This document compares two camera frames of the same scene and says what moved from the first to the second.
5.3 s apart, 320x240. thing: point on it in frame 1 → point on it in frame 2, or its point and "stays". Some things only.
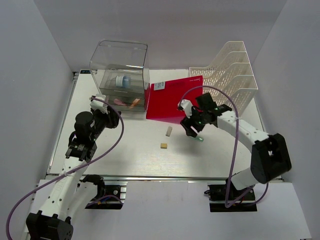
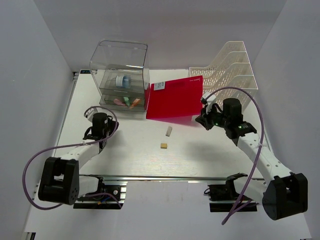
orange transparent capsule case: (136, 101) stays
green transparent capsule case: (200, 138) → (126, 99)
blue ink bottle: (124, 81) stays
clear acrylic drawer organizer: (124, 76) stays
